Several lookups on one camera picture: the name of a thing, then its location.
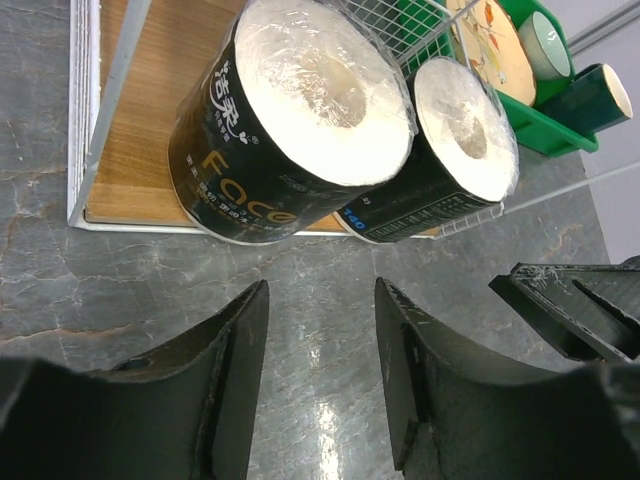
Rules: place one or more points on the black roll front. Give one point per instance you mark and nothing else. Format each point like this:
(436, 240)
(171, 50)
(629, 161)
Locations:
(301, 111)

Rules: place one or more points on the light green ceramic bowl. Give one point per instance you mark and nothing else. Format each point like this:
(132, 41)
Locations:
(544, 48)

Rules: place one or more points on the white wire wooden shelf rack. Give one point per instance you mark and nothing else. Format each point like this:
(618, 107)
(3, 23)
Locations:
(143, 58)

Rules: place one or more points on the dark green ceramic cup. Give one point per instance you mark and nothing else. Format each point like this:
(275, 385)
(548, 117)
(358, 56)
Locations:
(593, 101)

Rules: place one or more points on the green plastic tray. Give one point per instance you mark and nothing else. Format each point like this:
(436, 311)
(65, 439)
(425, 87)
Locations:
(404, 28)

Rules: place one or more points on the bird pattern ceramic plate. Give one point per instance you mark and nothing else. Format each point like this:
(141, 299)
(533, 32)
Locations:
(489, 39)

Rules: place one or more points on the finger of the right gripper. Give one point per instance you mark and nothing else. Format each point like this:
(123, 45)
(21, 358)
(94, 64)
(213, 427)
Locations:
(585, 312)

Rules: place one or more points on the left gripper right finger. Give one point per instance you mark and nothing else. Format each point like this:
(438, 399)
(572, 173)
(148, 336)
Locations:
(459, 410)

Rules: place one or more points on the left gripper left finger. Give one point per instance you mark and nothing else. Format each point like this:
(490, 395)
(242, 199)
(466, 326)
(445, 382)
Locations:
(182, 410)

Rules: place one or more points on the black paper towel roll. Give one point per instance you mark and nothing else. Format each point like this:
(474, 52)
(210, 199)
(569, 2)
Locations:
(464, 159)

